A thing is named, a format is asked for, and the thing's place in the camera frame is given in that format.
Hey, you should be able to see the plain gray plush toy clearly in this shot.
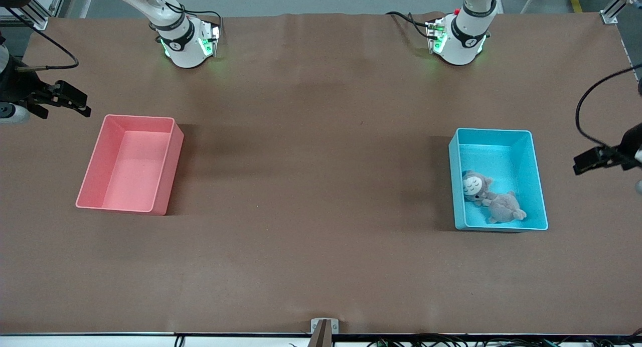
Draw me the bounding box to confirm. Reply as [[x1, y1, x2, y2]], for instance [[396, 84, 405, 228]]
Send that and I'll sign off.
[[481, 191, 527, 225]]

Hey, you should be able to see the gray plush toy white face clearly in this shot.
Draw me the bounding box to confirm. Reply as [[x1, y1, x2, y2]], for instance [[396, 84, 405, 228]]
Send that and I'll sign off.
[[462, 170, 495, 207]]

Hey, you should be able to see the blue plastic box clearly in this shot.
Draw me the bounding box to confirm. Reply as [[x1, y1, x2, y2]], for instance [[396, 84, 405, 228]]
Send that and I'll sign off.
[[448, 127, 549, 232]]

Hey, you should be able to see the pink plastic box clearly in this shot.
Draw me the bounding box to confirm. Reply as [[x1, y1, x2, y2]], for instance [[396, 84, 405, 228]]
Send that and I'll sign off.
[[75, 114, 185, 216]]

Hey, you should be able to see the brown table cover sheet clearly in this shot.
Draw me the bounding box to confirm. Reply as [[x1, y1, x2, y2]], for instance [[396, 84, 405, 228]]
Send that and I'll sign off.
[[0, 11, 642, 335]]

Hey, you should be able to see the aluminium frame profile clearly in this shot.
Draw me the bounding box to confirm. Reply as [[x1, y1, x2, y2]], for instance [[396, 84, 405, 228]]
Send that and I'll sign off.
[[600, 0, 642, 25], [23, 0, 68, 31]]

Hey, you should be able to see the black right arm base cable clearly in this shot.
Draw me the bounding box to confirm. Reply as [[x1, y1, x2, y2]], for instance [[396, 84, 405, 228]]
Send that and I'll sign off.
[[187, 9, 223, 34]]

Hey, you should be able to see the black arm base cable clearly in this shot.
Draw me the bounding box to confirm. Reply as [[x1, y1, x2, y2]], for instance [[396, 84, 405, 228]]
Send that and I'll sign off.
[[187, 9, 223, 34], [385, 11, 432, 38]]

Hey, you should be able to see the black left arm base cable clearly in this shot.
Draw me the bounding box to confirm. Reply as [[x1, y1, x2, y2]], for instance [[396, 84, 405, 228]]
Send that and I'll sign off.
[[385, 11, 432, 38]]

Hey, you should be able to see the silver metal bracket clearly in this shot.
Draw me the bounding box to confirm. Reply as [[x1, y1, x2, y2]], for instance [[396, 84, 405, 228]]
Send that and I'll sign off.
[[310, 318, 340, 334]]

